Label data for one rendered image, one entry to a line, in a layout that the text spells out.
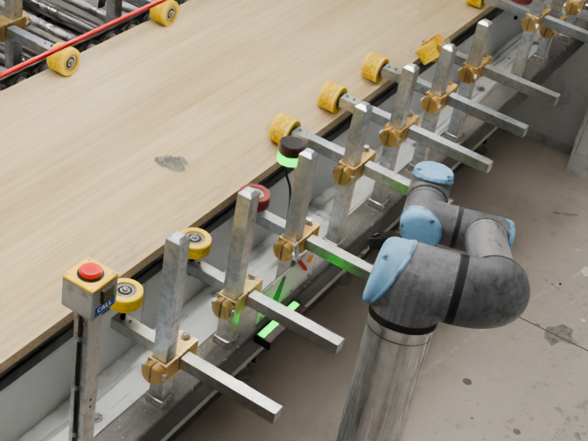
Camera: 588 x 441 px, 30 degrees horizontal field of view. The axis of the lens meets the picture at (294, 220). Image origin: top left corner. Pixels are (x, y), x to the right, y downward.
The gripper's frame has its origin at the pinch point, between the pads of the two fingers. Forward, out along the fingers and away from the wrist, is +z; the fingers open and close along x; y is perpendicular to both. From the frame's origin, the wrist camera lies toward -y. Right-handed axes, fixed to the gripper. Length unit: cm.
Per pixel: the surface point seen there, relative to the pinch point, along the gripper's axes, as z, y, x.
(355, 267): -2.8, -10.2, -1.5
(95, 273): -41, -25, -80
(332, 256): -2.5, -16.6, -1.5
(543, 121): 71, -34, 238
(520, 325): 83, 10, 114
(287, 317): -1.3, -13.5, -26.4
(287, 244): -4.5, -26.3, -7.6
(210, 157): -8, -59, 5
